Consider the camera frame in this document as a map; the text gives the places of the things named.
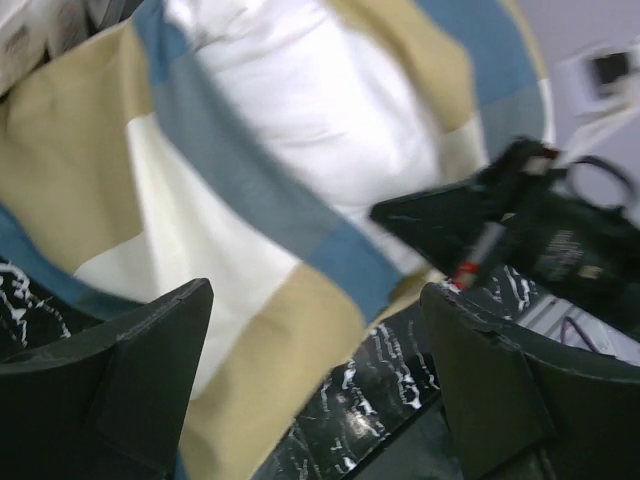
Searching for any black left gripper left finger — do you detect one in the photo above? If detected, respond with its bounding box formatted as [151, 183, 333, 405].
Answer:
[1, 279, 214, 479]

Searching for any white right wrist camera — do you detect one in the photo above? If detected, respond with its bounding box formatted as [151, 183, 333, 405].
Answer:
[558, 39, 639, 161]

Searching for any blue beige patchwork pillowcase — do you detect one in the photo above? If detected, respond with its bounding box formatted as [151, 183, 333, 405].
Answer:
[1, 1, 554, 479]

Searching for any plain white pillow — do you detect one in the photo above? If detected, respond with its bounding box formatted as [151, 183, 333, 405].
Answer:
[1, 0, 140, 94]

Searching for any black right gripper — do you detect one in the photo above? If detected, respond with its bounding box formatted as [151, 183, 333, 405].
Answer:
[370, 138, 639, 320]

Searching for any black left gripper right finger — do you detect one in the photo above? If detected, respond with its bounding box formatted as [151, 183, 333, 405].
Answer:
[420, 284, 639, 479]

